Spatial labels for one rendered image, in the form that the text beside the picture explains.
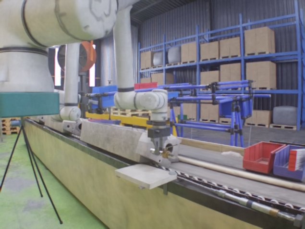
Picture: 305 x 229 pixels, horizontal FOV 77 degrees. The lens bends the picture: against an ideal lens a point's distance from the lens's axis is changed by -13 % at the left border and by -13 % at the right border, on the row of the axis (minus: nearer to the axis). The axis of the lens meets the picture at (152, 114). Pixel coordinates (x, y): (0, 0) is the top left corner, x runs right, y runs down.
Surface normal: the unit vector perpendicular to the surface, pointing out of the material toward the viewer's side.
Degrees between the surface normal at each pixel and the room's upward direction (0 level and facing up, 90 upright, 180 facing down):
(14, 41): 92
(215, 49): 90
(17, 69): 68
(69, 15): 122
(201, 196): 90
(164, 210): 90
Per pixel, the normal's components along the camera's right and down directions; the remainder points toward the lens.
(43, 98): 0.77, 0.04
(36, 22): -0.27, 0.58
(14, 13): -0.32, 0.09
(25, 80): 0.63, -0.18
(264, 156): -0.76, 0.01
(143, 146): -0.72, -0.29
